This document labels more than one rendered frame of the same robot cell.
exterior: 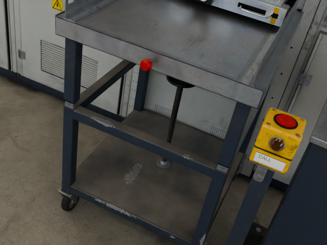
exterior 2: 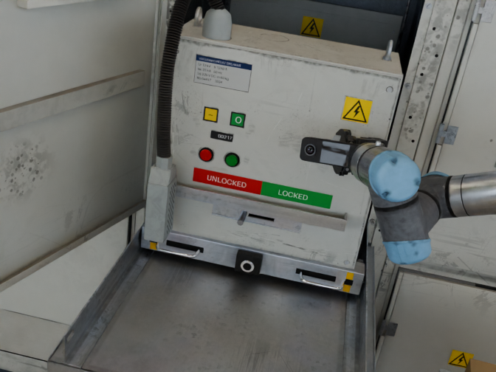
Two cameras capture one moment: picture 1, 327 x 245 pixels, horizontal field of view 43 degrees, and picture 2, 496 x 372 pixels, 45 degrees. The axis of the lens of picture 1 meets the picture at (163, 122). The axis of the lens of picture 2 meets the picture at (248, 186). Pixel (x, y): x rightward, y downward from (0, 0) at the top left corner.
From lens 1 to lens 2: 0.44 m
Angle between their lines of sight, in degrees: 13
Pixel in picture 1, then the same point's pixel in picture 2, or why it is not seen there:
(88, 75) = not seen: hidden behind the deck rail
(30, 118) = not seen: outside the picture
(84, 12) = (88, 339)
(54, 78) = (12, 357)
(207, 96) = not seen: hidden behind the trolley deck
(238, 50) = (317, 359)
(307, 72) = (390, 319)
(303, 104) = (391, 359)
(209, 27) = (267, 319)
